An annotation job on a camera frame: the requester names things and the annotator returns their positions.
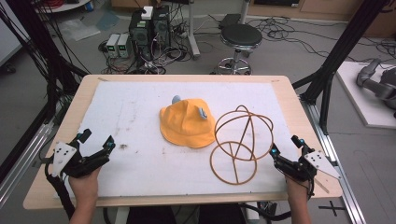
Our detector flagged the white box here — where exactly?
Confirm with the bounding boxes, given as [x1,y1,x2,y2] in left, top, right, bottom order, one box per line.
[140,6,154,21]

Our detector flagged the person's left hand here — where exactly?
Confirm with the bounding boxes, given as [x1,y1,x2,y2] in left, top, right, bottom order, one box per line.
[68,167,103,203]

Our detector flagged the black computer tower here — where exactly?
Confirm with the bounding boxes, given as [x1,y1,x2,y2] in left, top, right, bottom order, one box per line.
[151,5,172,49]
[128,10,154,61]

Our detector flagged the black metal frame stand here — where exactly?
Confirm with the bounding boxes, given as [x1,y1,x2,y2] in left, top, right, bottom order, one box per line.
[291,0,391,135]
[0,0,90,185]

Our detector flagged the grey metal stand leg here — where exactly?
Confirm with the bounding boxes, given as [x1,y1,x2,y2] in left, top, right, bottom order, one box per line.
[186,0,202,61]

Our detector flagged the yellow hat with grey ears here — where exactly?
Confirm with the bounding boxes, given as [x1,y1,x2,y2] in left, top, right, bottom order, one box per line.
[159,94,217,149]

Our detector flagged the clear plastic sheet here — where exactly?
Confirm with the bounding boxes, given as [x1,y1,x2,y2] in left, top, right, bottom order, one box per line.
[58,18,102,42]

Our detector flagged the person's right hand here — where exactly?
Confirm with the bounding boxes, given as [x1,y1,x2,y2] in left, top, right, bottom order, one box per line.
[284,175,310,203]

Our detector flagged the person's legs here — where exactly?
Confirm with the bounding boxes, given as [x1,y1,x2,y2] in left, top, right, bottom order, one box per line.
[125,203,248,224]

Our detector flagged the aluminium rail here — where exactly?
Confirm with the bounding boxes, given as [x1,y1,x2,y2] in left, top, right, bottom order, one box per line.
[299,98,368,224]
[0,121,56,209]

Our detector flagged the brown wire hat stand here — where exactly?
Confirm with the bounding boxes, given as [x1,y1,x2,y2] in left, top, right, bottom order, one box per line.
[209,105,276,186]

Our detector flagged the black sleeved gripper cable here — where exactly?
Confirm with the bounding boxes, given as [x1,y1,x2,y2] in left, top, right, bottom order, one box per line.
[44,157,77,220]

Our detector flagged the white platform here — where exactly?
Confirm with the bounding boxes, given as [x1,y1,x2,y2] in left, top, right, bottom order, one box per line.
[335,61,396,130]

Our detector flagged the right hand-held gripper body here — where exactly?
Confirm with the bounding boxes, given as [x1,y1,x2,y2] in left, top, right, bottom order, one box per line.
[274,148,342,183]

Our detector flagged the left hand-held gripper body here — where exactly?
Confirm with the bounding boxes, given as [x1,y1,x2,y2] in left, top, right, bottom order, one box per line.
[51,140,111,179]

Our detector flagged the black floor cables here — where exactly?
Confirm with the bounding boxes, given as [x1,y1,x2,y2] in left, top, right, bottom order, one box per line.
[247,16,396,64]

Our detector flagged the grey power supply unit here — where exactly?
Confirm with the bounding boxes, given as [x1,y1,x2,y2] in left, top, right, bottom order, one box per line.
[117,33,132,59]
[106,33,121,59]

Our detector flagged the white table mat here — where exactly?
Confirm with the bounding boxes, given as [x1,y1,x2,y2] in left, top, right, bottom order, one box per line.
[53,80,300,199]

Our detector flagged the grey robot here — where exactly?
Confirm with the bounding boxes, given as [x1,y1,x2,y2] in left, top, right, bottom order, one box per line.
[356,58,396,109]

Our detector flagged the black round stool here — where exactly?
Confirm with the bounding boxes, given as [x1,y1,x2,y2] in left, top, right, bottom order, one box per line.
[216,23,263,76]

